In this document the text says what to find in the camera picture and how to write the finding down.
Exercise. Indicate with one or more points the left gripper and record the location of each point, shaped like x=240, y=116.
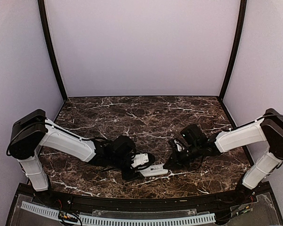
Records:
x=131, y=175

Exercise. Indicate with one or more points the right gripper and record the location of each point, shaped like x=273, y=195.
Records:
x=176, y=160

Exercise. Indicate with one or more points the white remote control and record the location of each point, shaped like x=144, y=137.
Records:
x=154, y=170

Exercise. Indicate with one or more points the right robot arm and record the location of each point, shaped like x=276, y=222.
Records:
x=267, y=128

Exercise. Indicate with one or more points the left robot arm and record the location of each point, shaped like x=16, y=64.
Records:
x=35, y=130

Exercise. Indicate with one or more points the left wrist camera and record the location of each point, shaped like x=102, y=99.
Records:
x=142, y=161

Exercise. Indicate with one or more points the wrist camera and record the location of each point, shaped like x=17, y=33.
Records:
x=176, y=145
x=142, y=161

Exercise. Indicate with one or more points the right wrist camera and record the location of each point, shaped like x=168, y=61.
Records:
x=176, y=145

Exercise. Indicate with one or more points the white slotted cable duct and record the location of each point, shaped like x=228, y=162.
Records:
x=89, y=220

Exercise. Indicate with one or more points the black front rail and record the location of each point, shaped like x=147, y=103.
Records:
x=87, y=204

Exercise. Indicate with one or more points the right black frame post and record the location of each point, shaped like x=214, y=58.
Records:
x=234, y=51

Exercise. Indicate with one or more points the black frame post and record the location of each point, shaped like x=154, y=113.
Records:
x=234, y=51
x=50, y=49

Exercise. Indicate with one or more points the left black frame post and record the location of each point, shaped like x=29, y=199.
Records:
x=50, y=49

